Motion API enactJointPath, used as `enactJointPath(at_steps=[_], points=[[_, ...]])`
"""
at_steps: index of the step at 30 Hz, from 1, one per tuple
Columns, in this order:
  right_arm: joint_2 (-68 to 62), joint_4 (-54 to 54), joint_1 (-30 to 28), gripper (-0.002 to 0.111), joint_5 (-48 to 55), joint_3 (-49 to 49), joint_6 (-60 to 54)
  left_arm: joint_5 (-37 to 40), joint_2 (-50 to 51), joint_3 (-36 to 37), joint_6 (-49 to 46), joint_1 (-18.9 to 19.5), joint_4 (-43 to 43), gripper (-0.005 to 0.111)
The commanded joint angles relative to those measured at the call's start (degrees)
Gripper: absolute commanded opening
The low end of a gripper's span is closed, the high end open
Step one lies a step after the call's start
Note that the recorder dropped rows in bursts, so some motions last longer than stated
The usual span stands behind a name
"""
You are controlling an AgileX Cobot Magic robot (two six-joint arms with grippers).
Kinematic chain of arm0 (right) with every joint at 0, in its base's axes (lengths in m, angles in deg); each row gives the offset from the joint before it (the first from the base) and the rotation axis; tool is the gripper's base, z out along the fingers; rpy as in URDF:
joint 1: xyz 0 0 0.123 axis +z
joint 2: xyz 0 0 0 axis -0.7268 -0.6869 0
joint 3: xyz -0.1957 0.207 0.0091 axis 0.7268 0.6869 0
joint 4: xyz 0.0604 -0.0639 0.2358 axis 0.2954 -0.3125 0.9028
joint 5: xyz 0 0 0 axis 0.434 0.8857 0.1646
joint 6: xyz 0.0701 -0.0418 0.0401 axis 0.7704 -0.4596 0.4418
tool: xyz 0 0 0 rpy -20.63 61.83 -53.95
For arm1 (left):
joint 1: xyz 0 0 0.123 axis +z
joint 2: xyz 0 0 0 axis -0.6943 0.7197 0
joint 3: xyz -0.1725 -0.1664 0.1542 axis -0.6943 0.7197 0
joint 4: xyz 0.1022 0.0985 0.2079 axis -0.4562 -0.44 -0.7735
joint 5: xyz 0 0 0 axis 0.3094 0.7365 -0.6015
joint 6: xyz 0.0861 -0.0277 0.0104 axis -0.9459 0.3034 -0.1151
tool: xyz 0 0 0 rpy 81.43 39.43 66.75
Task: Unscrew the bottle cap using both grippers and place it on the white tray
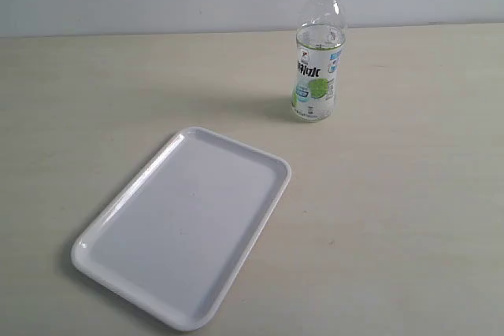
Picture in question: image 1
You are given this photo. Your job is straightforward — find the clear plastic water bottle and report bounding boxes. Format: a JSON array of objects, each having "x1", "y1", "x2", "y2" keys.
[{"x1": 291, "y1": 0, "x2": 347, "y2": 122}]

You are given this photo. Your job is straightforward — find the white rectangular plastic tray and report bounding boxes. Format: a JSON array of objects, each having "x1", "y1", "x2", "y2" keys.
[{"x1": 71, "y1": 127, "x2": 291, "y2": 332}]

